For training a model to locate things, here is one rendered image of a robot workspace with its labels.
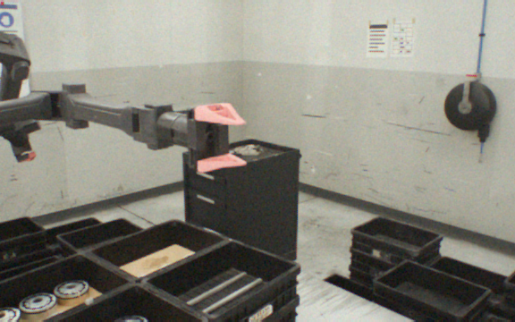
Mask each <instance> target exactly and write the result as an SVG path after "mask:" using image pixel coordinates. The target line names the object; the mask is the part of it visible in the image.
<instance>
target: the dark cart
mask: <svg viewBox="0 0 515 322"><path fill-rule="evenodd" d="M249 145H253V146H255V147H256V146H258V145H259V146H261V147H262V148H266V149H267V150H268V151H267V152H262V154H258V156H236V157H238V158H240V159H241V160H244V161H246V162H247V164H246V165H244V166H235V167H224V168H220V169H215V170H212V171H208V172H204V173H200V172H199V171H198V169H193V168H190V167H189V151H184V153H182V155H183V180H184V207H185V222H187V223H190V224H192V225H195V226H197V227H200V228H208V229H210V230H212V231H214V232H216V233H220V234H222V235H224V237H226V238H229V239H232V240H234V241H237V242H243V243H246V244H248V245H250V246H253V247H257V248H258V249H259V250H263V251H267V252H269V253H272V254H275V255H277V256H280V257H283V258H287V259H289V260H295V259H297V238H298V202H299V166H300V149H299V148H292V147H286V146H283V145H278V144H274V143H269V142H264V141H260V140H257V139H247V140H243V141H238V142H233V143H229V150H234V149H235V148H237V147H240V146H249Z"/></svg>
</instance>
